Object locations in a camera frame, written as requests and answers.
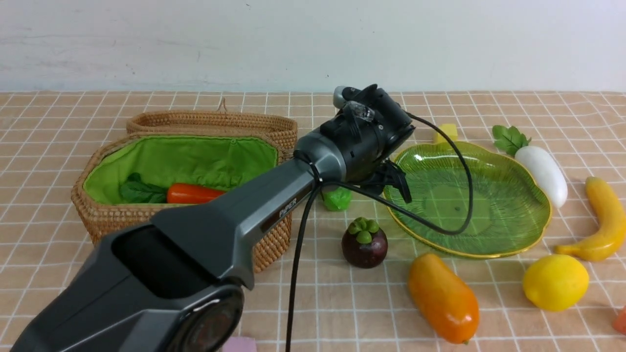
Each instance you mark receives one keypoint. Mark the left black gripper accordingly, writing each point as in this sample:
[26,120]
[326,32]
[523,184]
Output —
[387,174]

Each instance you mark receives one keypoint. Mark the green toy pea pod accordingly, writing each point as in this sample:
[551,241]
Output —
[337,200]

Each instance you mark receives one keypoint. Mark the dark purple toy mangosteen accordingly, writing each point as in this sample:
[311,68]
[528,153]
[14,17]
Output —
[364,244]

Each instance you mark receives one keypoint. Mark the white toy radish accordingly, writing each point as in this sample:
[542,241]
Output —
[539,163]

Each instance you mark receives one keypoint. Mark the orange toy mango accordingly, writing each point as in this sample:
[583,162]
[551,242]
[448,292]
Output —
[447,303]

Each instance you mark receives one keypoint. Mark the yellow toy lemon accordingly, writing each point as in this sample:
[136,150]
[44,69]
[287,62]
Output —
[555,282]

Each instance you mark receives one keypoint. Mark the yellow toy banana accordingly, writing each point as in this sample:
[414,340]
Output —
[612,224]

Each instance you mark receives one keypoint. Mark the orange toy carrot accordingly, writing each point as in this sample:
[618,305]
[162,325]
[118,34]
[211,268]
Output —
[135,190]

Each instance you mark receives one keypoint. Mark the left grey black robot arm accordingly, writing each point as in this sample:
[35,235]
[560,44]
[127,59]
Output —
[174,283]

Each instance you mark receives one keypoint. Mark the yellow foam cube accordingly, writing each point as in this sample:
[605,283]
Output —
[449,130]

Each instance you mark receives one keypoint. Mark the green leaf-shaped glass plate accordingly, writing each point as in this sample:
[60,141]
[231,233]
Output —
[509,211]

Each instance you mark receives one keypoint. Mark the woven wicker basket lid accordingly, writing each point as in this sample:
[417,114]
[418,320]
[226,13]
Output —
[282,130]

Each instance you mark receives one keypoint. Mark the pink foam block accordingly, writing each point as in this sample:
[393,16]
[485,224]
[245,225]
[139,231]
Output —
[239,344]

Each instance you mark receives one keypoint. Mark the woven wicker basket green lining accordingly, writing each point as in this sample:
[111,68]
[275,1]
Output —
[217,161]

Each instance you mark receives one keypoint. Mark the orange foam block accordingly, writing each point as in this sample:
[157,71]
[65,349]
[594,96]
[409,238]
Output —
[619,323]

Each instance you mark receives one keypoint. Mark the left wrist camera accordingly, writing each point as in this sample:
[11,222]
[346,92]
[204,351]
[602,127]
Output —
[357,101]

